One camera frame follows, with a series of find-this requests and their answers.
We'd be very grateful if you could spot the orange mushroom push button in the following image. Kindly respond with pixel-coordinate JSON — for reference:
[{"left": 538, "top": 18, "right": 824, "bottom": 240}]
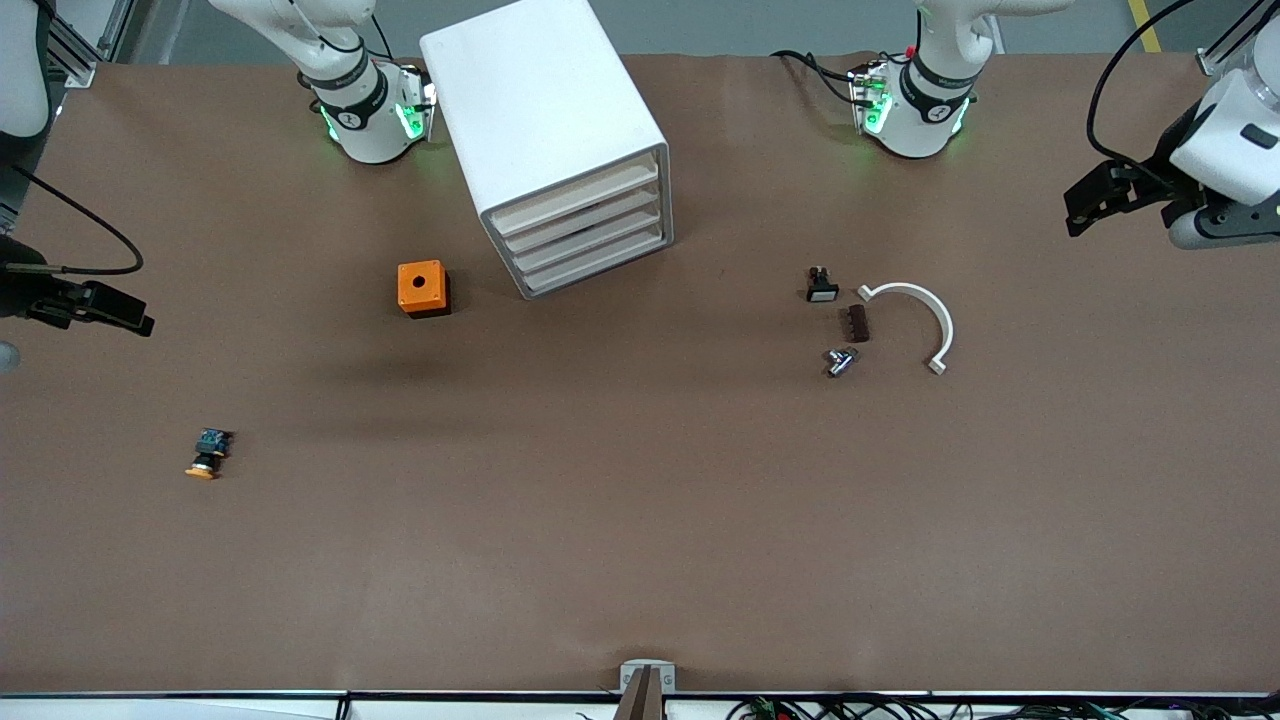
[{"left": 184, "top": 428, "right": 235, "bottom": 482}]

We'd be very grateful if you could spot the white plastic drawer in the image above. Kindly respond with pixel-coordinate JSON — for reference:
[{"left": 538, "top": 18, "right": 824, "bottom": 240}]
[
  {"left": 513, "top": 203, "right": 666, "bottom": 274},
  {"left": 523, "top": 228, "right": 669, "bottom": 296},
  {"left": 503, "top": 178, "right": 663, "bottom": 253},
  {"left": 493, "top": 150, "right": 661, "bottom": 233}
]

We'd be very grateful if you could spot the white drawer cabinet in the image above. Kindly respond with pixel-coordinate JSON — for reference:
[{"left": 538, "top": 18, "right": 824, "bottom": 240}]
[{"left": 419, "top": 0, "right": 674, "bottom": 301}]

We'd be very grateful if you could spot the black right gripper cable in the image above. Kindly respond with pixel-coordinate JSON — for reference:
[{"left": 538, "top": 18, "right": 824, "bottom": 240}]
[{"left": 8, "top": 164, "right": 145, "bottom": 277}]

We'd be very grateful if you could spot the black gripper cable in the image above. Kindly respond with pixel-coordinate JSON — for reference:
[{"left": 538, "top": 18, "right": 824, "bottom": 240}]
[
  {"left": 1088, "top": 0, "right": 1201, "bottom": 191},
  {"left": 8, "top": 164, "right": 145, "bottom": 277}
]

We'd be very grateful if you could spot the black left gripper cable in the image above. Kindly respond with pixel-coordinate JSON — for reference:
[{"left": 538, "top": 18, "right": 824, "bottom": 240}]
[{"left": 1088, "top": 0, "right": 1201, "bottom": 191}]

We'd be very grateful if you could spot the aluminium frame profile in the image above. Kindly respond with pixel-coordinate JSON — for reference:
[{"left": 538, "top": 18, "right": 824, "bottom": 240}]
[
  {"left": 1197, "top": 0, "right": 1280, "bottom": 79},
  {"left": 40, "top": 0, "right": 136, "bottom": 89}
]

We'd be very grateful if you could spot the white curved plastic bracket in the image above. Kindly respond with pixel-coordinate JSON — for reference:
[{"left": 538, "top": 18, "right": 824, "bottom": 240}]
[{"left": 857, "top": 282, "right": 955, "bottom": 377}]

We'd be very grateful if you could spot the orange button enclosure box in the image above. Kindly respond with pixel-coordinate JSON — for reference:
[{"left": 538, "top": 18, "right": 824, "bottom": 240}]
[{"left": 397, "top": 260, "right": 452, "bottom": 320}]

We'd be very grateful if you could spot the black left base cable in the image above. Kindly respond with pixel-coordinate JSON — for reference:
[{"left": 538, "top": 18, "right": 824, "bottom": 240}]
[{"left": 770, "top": 49, "right": 863, "bottom": 107}]

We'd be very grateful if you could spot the black base cable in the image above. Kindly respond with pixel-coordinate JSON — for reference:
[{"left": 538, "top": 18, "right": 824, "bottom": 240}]
[
  {"left": 770, "top": 49, "right": 863, "bottom": 107},
  {"left": 322, "top": 14, "right": 397, "bottom": 63}
]

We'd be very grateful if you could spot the black right base cable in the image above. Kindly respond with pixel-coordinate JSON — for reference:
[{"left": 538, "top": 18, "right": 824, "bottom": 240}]
[{"left": 322, "top": 14, "right": 397, "bottom": 63}]

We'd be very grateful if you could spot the tangled cable bundle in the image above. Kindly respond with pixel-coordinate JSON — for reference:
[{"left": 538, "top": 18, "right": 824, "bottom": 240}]
[{"left": 728, "top": 695, "right": 1280, "bottom": 720}]

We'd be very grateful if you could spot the grey metal mount bracket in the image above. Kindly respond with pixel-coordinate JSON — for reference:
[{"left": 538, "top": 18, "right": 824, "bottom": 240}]
[{"left": 620, "top": 659, "right": 677, "bottom": 694}]

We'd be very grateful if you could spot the brown camera stand post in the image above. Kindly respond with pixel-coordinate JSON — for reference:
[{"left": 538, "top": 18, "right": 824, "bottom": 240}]
[{"left": 612, "top": 667, "right": 666, "bottom": 720}]

